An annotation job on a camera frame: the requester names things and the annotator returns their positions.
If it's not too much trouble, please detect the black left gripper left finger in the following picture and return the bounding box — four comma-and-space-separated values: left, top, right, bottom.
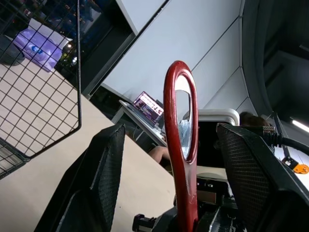
35, 124, 126, 232

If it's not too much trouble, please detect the long ceiling light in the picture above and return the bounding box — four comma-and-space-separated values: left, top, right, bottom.
290, 117, 309, 134

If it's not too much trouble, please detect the black stand with orange part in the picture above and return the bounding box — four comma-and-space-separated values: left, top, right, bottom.
273, 112, 309, 174

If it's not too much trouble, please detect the seated person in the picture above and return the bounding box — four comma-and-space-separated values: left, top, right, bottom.
148, 111, 270, 165

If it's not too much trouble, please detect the black wire grid basket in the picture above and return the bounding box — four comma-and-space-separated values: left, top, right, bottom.
0, 0, 83, 181

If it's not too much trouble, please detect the grey desk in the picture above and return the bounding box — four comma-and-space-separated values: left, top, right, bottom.
119, 100, 168, 147

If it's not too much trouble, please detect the dark grey round container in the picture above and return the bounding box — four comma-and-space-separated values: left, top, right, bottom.
0, 35, 26, 66

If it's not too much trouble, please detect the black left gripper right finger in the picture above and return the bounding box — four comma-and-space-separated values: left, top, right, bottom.
216, 122, 309, 232

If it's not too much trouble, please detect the red bottle opener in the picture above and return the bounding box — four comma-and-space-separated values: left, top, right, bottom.
163, 60, 200, 232

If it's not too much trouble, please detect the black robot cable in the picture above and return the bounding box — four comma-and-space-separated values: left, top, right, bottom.
261, 125, 309, 157

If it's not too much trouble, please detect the purple tissue box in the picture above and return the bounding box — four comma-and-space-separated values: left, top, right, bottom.
13, 18, 73, 73

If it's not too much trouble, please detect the open laptop with purple screen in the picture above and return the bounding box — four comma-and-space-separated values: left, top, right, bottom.
132, 91, 165, 126

